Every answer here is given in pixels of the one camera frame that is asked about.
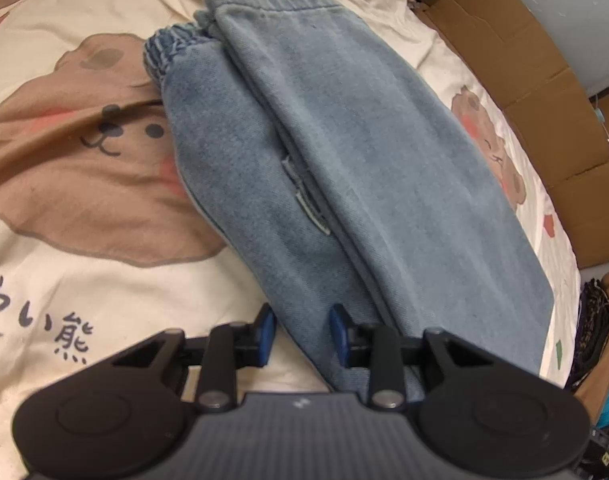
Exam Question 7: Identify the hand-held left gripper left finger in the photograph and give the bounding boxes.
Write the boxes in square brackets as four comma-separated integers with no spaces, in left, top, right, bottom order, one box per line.
[110,303,276,412]

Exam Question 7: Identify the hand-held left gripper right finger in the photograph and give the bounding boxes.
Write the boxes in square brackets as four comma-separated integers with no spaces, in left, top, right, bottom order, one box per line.
[328,304,492,412]

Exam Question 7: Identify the light blue denim pants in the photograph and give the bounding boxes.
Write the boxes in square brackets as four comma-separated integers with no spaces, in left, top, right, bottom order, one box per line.
[143,0,555,406]

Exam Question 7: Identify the leopard print garment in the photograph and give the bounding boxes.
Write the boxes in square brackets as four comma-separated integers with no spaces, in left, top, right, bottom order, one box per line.
[571,277,609,386]

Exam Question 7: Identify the printed cream bed sheet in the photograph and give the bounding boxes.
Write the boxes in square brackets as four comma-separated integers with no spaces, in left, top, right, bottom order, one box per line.
[0,0,582,480]

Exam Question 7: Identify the brown cardboard sheet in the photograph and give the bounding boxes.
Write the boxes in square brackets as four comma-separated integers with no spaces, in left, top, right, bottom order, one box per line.
[409,0,609,271]

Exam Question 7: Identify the pale plastic sheet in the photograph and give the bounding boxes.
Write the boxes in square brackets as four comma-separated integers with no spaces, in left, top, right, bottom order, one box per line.
[479,0,609,98]

